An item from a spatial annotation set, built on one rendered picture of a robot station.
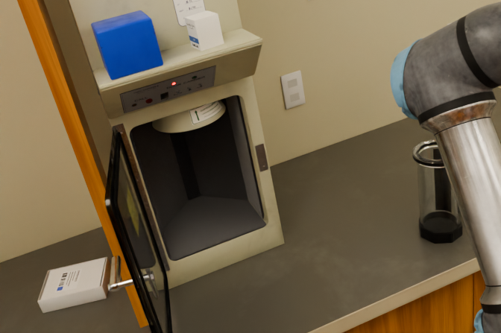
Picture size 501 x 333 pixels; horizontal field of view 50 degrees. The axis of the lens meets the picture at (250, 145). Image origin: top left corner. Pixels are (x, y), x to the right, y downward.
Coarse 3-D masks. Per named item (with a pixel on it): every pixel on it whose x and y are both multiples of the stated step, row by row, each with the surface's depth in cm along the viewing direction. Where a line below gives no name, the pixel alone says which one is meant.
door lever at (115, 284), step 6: (114, 258) 101; (120, 258) 101; (114, 264) 99; (120, 264) 100; (114, 270) 97; (120, 270) 99; (114, 276) 96; (120, 276) 97; (114, 282) 94; (120, 282) 94; (126, 282) 94; (132, 282) 94; (108, 288) 94; (114, 288) 94
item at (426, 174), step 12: (420, 144) 126; (432, 144) 126; (420, 156) 121; (432, 156) 127; (420, 168) 122; (432, 168) 119; (444, 168) 119; (420, 180) 124; (432, 180) 121; (444, 180) 120; (420, 192) 125; (432, 192) 122; (444, 192) 121; (420, 204) 127; (432, 204) 124; (444, 204) 123; (456, 204) 124; (420, 216) 129; (432, 216) 125; (444, 216) 124; (456, 216) 125; (432, 228) 127; (444, 228) 126; (456, 228) 127
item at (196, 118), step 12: (192, 108) 119; (204, 108) 121; (216, 108) 123; (156, 120) 123; (168, 120) 120; (180, 120) 119; (192, 120) 119; (204, 120) 120; (168, 132) 121; (180, 132) 120
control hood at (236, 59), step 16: (240, 32) 110; (176, 48) 108; (192, 48) 106; (224, 48) 102; (240, 48) 103; (256, 48) 105; (176, 64) 100; (192, 64) 101; (208, 64) 103; (224, 64) 106; (240, 64) 109; (256, 64) 112; (96, 80) 100; (112, 80) 97; (128, 80) 98; (144, 80) 99; (160, 80) 102; (224, 80) 113; (112, 96) 100; (112, 112) 106; (128, 112) 109
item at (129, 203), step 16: (112, 144) 102; (112, 160) 96; (128, 176) 109; (128, 192) 103; (128, 208) 99; (112, 224) 85; (128, 224) 95; (144, 224) 113; (144, 240) 108; (128, 256) 88; (144, 256) 103; (144, 272) 98; (160, 272) 120; (160, 288) 113; (144, 304) 92; (160, 304) 108; (160, 320) 103
